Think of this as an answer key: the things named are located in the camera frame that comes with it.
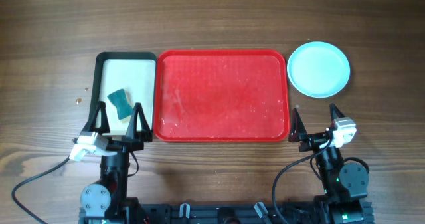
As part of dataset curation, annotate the red plastic tray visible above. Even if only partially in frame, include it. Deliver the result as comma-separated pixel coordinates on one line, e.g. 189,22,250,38
153,49,290,142

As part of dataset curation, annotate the black metal water tray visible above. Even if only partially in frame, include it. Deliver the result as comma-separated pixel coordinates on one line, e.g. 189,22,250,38
89,52,157,136

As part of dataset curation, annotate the green yellow sponge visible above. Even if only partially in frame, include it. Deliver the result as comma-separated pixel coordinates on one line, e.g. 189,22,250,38
107,89,133,120

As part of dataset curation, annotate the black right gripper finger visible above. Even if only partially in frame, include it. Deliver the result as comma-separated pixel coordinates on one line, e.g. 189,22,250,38
329,103,345,121
288,108,307,142

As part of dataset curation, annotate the mint green plate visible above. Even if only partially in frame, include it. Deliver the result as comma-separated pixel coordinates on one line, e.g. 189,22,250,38
287,41,351,98

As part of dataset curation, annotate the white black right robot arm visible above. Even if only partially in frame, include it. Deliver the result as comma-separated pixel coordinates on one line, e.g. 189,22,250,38
288,104,373,223

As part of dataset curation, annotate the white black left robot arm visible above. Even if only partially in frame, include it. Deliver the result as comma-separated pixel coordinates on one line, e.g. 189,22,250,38
75,101,153,223

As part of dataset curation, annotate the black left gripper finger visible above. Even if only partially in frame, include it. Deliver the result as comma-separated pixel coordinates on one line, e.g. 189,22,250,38
125,102,152,140
81,100,111,134

